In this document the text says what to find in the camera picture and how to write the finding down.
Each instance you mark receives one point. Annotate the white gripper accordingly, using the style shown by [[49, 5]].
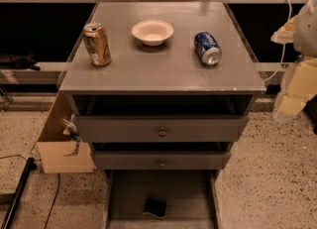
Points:
[[307, 31]]

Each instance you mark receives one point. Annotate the green yellow sponge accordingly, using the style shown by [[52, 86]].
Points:
[[155, 208]]

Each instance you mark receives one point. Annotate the grey drawer cabinet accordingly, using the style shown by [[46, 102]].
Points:
[[166, 80]]

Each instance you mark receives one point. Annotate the bottom grey drawer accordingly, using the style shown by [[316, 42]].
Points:
[[190, 196]]

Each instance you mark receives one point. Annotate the grey drawer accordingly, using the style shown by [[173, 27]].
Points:
[[190, 196], [129, 129], [162, 160]]

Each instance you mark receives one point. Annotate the middle grey drawer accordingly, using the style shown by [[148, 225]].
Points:
[[162, 160]]

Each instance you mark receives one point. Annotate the top grey drawer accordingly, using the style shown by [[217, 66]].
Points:
[[129, 129]]

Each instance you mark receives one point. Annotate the blue soda can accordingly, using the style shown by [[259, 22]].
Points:
[[207, 48]]

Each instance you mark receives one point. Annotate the white paper bowl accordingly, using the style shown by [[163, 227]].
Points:
[[152, 33]]

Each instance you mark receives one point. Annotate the gold soda can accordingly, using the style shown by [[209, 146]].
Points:
[[96, 43]]

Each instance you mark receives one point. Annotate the cardboard box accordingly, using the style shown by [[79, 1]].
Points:
[[59, 150]]

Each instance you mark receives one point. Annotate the black floor bar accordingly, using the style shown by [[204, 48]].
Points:
[[12, 199]]

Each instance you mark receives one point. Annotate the black object on ledge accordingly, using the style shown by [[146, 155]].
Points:
[[18, 62]]

